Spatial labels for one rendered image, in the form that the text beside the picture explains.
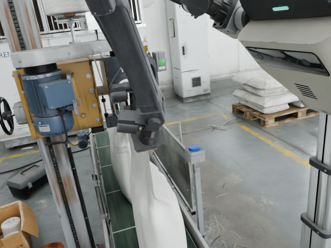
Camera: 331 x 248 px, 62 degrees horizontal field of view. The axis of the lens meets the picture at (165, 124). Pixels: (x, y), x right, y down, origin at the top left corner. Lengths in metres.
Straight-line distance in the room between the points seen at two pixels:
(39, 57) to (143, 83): 0.54
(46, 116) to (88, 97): 0.26
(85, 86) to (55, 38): 2.75
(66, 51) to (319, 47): 0.85
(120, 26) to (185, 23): 4.52
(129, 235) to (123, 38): 1.28
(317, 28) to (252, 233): 1.68
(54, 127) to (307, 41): 0.90
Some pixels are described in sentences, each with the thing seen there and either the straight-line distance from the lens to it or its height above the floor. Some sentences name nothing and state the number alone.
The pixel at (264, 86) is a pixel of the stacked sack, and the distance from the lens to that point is 3.77.
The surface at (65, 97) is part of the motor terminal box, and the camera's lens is 1.08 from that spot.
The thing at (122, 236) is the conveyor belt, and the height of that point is 0.38.
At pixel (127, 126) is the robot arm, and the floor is 1.20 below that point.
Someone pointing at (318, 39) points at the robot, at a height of 1.39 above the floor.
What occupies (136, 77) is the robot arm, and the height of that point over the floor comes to 1.35.
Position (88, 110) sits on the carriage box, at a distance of 1.35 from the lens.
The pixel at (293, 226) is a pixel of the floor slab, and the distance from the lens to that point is 2.31.
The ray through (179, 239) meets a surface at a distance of 1.18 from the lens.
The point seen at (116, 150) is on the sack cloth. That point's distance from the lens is 1.73.
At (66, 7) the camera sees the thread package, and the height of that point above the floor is 1.55.
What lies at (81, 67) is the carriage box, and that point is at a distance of 1.31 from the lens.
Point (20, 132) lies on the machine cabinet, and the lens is 4.32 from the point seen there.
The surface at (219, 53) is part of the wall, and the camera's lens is 6.02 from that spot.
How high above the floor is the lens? 1.46
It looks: 20 degrees down
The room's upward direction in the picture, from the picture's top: 7 degrees counter-clockwise
